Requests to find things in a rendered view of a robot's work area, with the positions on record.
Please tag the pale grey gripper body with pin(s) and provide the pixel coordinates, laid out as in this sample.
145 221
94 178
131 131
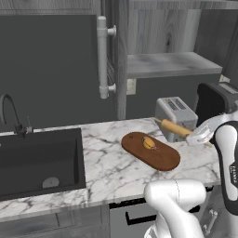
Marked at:
200 134

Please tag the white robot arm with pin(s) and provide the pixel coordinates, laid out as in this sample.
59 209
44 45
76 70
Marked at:
173 201

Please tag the wooden rolling pin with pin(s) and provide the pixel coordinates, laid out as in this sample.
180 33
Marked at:
173 126

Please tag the brown oval cutting board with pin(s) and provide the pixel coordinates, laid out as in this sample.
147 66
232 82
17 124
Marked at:
155 153

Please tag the grey lower cabinet door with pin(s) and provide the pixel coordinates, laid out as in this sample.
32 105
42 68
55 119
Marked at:
214 217

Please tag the dark grey cabinet door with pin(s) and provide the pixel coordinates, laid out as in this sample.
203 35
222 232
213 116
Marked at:
49 68

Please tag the grey under-sink cabinet front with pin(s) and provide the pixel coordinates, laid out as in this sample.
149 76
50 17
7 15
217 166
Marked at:
52 224

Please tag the silver toaster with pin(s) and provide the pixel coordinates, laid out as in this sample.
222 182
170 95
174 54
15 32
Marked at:
173 110

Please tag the black coffee machine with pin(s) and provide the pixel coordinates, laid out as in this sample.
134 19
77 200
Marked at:
214 99

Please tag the grey wooden shelf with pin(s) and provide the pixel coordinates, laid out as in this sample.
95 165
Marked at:
167 64

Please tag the grey drawer front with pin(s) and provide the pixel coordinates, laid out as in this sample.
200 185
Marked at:
133 221

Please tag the black sink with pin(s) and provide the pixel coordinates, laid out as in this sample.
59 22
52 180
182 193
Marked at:
40 161

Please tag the black tap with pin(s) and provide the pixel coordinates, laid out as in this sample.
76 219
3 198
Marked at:
12 114

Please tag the white wall outlet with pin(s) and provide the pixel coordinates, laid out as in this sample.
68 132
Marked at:
131 86

